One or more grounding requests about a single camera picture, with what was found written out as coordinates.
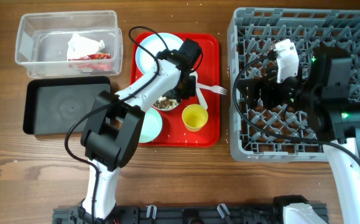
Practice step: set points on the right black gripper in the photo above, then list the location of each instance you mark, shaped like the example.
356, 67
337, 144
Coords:
268, 84

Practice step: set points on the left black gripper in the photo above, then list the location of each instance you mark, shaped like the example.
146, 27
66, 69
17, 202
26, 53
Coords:
191, 91

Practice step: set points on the white plastic spoon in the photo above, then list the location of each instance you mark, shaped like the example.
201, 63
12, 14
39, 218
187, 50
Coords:
199, 95

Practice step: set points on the light blue plate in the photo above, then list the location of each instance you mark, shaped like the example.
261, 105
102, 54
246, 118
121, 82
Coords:
154, 44

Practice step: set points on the white plastic fork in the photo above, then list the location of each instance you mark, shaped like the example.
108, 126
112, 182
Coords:
215, 89

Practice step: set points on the light blue food bowl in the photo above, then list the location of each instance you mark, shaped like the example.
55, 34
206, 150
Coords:
167, 104

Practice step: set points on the yellow plastic cup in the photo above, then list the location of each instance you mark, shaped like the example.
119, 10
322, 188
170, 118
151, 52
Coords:
194, 117

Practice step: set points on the mint green bowl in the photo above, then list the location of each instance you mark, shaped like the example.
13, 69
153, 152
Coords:
152, 126

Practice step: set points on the red snack wrapper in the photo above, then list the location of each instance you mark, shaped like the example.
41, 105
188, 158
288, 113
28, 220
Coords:
88, 66

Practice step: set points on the white napkin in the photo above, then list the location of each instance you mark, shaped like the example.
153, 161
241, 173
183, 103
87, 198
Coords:
79, 46

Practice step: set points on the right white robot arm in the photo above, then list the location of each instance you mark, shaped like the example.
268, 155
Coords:
344, 159

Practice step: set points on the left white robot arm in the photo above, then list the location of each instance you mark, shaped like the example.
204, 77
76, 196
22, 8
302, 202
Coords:
113, 126

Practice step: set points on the grey dishwasher rack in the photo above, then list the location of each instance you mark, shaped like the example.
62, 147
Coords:
250, 34

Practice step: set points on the clear plastic waste bin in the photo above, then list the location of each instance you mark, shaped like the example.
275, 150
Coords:
42, 42

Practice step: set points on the black food waste tray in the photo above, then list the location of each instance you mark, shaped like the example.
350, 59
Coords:
53, 105

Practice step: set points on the red plastic tray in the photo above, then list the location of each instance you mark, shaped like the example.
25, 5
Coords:
174, 133

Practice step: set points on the black mounting rail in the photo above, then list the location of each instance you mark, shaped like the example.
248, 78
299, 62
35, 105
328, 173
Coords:
252, 213

